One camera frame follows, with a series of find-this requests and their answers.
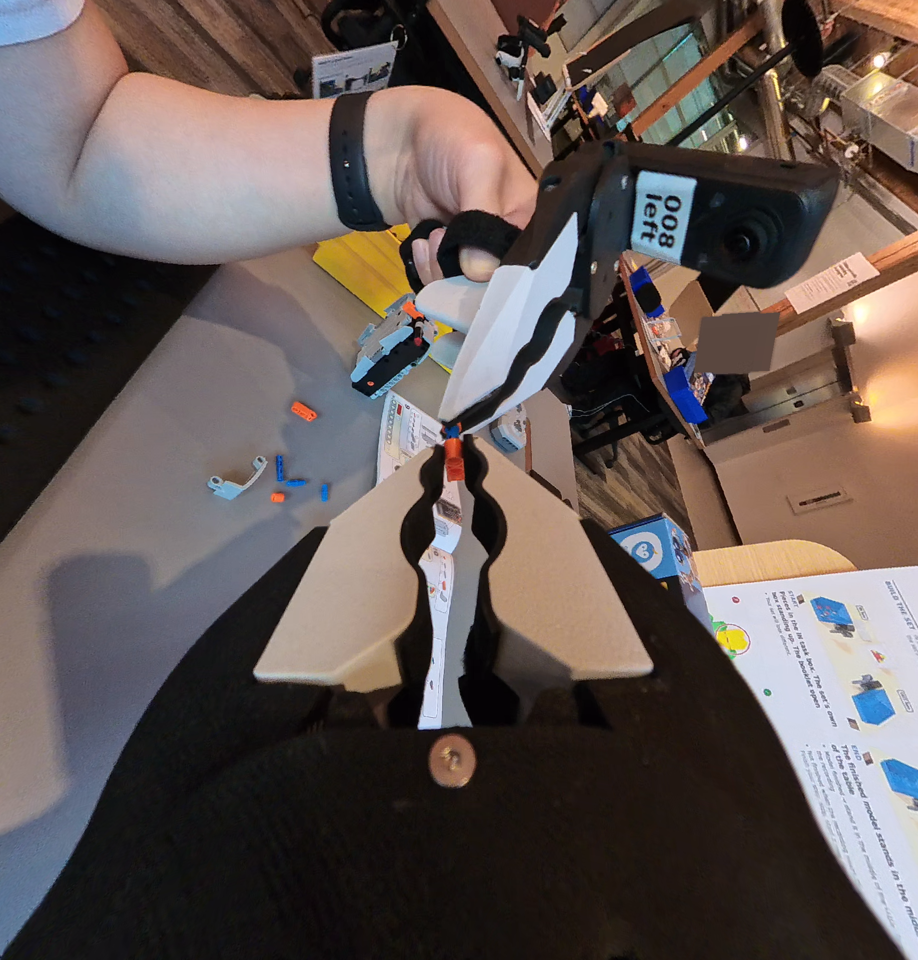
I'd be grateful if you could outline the long pale background table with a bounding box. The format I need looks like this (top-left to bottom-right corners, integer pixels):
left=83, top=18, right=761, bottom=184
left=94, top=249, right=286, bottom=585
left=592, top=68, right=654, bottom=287
left=429, top=0, right=553, bottom=177

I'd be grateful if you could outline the blue toy box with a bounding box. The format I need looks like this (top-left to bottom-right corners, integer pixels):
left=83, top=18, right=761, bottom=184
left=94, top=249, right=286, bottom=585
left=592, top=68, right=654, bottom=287
left=607, top=512, right=711, bottom=624

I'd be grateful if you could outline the white printed task sheet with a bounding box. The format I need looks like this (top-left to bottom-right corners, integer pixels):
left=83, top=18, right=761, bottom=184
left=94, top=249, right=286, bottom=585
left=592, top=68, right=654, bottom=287
left=702, top=564, right=918, bottom=954

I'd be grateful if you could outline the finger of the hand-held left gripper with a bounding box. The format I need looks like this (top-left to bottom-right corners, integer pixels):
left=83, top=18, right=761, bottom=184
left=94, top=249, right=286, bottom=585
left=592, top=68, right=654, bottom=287
left=436, top=212, right=581, bottom=425
left=450, top=300, right=580, bottom=440

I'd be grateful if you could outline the person's left forearm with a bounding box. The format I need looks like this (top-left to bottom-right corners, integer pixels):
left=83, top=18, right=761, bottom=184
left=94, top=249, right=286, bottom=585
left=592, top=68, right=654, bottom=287
left=0, top=71, right=347, bottom=265

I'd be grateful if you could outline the pale wooden board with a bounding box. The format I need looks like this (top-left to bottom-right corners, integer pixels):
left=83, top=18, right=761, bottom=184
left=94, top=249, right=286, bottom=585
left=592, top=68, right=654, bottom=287
left=691, top=538, right=857, bottom=590

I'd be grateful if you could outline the printed photo poster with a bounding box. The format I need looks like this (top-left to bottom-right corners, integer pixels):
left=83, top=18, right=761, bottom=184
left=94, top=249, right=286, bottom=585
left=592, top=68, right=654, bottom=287
left=311, top=41, right=400, bottom=99

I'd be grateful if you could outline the blue plastic bin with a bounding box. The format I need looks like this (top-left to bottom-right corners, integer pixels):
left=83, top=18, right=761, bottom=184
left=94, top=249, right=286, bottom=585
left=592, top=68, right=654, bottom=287
left=627, top=266, right=666, bottom=316
left=665, top=366, right=711, bottom=425

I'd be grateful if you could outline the instruction booklet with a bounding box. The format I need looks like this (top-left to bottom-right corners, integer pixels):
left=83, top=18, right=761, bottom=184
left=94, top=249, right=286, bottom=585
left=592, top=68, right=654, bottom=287
left=375, top=388, right=476, bottom=730

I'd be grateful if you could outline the rectangular silver air duct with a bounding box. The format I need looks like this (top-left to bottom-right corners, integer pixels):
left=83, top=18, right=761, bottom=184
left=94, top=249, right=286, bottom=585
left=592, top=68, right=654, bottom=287
left=819, top=67, right=918, bottom=181

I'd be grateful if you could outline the yellow plastic parts bin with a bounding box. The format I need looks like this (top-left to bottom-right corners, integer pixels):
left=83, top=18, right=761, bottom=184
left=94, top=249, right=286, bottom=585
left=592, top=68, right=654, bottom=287
left=312, top=225, right=460, bottom=335

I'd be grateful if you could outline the white wall vent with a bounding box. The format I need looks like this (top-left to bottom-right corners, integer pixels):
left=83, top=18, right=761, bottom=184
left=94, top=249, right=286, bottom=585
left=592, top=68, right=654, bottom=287
left=787, top=486, right=851, bottom=515

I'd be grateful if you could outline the pale grey curved brick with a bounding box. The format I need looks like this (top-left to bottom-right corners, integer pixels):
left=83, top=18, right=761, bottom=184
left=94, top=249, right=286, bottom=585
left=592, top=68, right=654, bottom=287
left=207, top=455, right=268, bottom=501

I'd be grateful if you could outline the grey black brick model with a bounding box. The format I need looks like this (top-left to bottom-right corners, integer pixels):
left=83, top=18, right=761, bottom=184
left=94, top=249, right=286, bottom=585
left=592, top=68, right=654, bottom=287
left=350, top=294, right=439, bottom=400

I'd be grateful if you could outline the grey desk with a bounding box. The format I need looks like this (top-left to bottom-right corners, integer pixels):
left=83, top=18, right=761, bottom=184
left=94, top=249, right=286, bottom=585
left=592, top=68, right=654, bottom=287
left=0, top=247, right=580, bottom=960

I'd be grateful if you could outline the long background workbench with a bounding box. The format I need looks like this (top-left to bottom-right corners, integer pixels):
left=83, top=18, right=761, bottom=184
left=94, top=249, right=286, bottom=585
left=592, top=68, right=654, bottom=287
left=620, top=255, right=711, bottom=451

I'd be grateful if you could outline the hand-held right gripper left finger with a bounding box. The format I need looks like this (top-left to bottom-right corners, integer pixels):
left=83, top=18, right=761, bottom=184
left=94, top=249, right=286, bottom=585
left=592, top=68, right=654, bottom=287
left=252, top=442, right=448, bottom=729

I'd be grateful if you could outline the person's left hand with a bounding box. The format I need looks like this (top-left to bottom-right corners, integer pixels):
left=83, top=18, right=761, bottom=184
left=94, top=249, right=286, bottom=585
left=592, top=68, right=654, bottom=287
left=365, top=84, right=541, bottom=284

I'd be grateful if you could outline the grey motor block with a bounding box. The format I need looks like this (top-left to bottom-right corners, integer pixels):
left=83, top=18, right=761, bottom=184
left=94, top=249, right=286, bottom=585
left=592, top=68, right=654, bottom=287
left=489, top=405, right=529, bottom=453

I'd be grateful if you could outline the black backpack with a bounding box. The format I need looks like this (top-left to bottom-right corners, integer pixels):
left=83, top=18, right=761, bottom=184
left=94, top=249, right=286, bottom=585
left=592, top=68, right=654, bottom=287
left=560, top=330, right=655, bottom=421

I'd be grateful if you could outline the beige cardboard divider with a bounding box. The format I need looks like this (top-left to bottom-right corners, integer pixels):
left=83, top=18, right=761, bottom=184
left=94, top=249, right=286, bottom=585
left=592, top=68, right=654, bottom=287
left=669, top=281, right=718, bottom=354

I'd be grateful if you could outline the spare gripper device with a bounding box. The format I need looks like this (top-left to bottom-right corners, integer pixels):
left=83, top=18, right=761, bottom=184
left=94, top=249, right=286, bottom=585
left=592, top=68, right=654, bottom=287
left=495, top=18, right=553, bottom=99

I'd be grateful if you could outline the black dotted mat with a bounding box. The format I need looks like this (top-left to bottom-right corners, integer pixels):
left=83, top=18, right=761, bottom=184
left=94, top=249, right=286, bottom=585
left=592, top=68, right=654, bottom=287
left=0, top=217, right=220, bottom=564

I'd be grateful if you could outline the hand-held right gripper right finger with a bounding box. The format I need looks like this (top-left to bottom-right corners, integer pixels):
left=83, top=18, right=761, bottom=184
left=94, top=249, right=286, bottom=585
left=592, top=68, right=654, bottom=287
left=459, top=441, right=655, bottom=727

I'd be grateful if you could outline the black wrist band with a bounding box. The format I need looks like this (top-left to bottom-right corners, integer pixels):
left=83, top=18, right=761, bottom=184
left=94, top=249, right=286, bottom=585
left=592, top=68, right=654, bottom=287
left=327, top=90, right=392, bottom=234

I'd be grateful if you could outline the metal wall fixture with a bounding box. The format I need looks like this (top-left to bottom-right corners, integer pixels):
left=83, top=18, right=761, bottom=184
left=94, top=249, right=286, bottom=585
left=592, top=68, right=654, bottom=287
left=830, top=318, right=872, bottom=425

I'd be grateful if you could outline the white paper notice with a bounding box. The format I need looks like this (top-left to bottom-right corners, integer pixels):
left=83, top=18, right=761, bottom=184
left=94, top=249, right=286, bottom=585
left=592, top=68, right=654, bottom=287
left=785, top=253, right=880, bottom=315

